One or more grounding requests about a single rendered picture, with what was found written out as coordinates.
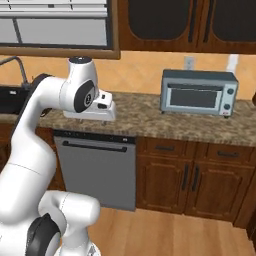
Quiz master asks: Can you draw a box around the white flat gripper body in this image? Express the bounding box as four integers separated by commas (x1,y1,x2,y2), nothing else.
62,99,117,122

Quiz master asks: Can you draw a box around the grey dishwasher door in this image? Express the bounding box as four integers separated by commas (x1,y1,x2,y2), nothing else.
53,129,137,212

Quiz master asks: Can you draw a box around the black sink basin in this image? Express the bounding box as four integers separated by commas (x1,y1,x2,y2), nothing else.
0,85,32,115

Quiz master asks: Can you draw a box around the brown wooden drawer front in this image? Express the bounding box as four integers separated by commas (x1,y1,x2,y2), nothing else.
137,136,198,160
199,142,256,167

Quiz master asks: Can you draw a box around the dark grey sink tap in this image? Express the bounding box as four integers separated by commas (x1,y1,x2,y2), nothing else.
0,55,31,89

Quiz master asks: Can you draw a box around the wooden framed window with blinds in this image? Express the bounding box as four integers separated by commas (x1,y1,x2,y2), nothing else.
0,0,121,61

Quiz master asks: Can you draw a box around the brown wooden cupboard door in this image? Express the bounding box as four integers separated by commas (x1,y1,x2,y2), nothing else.
185,161,256,223
135,155,195,215

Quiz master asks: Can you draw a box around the grey blue toaster oven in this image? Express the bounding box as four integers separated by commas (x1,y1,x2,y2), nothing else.
159,68,240,119

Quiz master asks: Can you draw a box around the brown wooden corner cupboard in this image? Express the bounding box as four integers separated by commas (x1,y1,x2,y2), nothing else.
232,171,256,242

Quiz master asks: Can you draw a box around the black dishwasher handle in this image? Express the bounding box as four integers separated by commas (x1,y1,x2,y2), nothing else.
61,140,129,154

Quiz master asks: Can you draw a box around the black drawer handle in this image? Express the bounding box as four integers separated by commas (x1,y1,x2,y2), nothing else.
217,150,240,159
155,144,176,152

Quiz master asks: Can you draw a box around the pale wall socket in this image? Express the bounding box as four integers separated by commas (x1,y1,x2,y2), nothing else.
183,55,196,71

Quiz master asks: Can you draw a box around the black cupboard door handle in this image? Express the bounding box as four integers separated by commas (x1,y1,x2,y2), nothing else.
181,163,190,192
191,165,201,193

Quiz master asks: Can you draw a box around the black wall cupboard handle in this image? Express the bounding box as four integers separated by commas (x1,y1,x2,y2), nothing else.
187,0,198,44
203,0,215,44

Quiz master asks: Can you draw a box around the white wall switch plate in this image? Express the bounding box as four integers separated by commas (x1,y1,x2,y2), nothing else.
226,53,240,75

